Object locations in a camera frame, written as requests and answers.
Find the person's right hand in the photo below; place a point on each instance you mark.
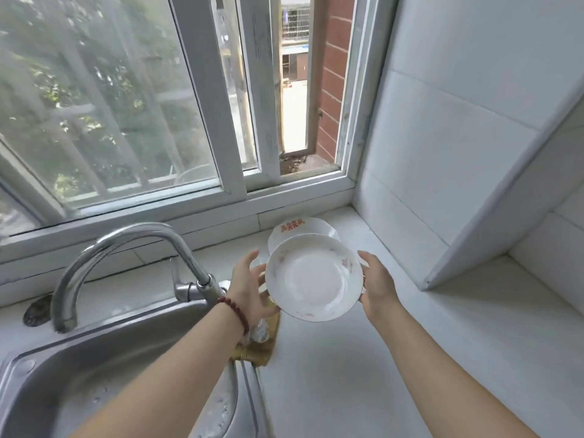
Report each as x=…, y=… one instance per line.
x=381, y=291

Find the white framed window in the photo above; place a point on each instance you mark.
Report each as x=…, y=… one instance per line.
x=205, y=86

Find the person's left hand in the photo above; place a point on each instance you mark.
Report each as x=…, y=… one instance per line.
x=246, y=291

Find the white plate pale flowers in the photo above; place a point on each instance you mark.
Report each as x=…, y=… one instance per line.
x=315, y=278

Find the person's left forearm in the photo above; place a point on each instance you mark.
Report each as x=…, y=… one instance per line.
x=173, y=383

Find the silver scrubber ball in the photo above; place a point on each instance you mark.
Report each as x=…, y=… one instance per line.
x=259, y=333

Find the stainless steel sink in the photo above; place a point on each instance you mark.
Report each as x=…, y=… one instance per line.
x=68, y=374

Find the person's right forearm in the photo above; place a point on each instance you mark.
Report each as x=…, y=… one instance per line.
x=447, y=383

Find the yellow dish cloth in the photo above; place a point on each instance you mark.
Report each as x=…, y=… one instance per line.
x=262, y=353

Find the white plate red pattern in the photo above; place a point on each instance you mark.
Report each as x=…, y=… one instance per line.
x=301, y=225

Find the steel curved faucet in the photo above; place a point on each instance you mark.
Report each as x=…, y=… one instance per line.
x=137, y=232

